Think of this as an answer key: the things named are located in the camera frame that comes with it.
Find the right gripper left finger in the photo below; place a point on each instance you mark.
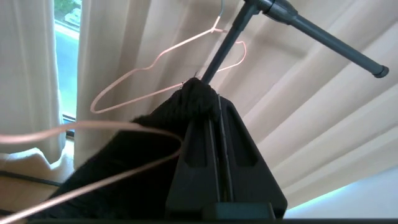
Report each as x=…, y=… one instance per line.
x=192, y=180

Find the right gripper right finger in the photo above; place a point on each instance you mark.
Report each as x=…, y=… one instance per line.
x=252, y=180

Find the black shorts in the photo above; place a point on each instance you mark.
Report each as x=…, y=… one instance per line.
x=130, y=146

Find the pink clothes hanger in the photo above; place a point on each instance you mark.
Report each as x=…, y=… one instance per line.
x=93, y=124
x=217, y=30

